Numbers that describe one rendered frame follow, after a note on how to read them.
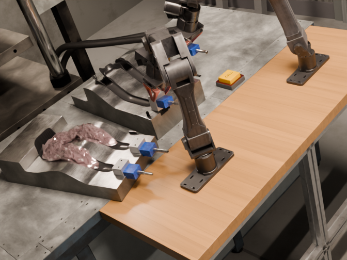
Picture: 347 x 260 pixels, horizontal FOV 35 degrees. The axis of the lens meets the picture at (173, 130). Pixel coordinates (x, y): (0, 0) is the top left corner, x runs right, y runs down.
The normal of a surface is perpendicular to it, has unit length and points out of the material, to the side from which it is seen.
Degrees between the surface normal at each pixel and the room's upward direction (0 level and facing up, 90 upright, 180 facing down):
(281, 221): 0
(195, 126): 96
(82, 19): 90
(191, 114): 96
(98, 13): 90
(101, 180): 0
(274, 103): 0
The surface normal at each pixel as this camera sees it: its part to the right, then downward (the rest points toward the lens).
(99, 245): 0.70, 0.26
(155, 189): -0.26, -0.78
